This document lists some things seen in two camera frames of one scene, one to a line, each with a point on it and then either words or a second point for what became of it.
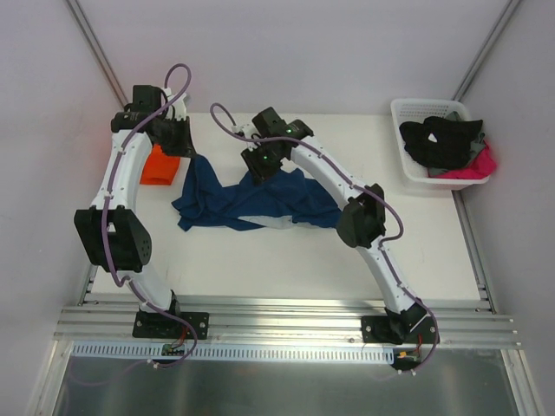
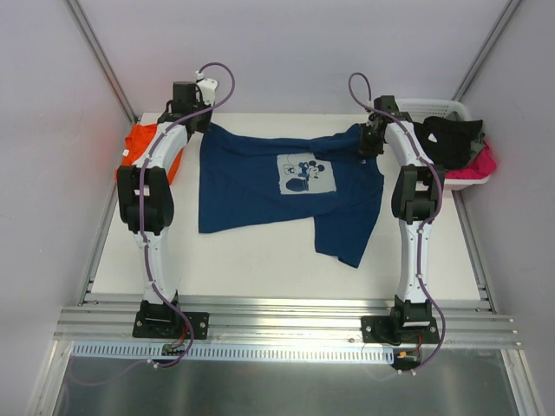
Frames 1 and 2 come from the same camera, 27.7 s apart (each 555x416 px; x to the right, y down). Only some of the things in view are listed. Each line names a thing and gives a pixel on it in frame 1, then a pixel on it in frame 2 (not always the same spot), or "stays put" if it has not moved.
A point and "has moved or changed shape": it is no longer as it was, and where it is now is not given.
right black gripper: [264, 165] → [369, 145]
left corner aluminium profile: [98, 52] stays put
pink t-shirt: [483, 166] stays put
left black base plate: [160, 325] stays put
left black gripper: [176, 136] → [201, 123]
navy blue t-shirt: [284, 192] has moved or changed shape
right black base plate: [378, 329] stays put
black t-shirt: [453, 137] stays put
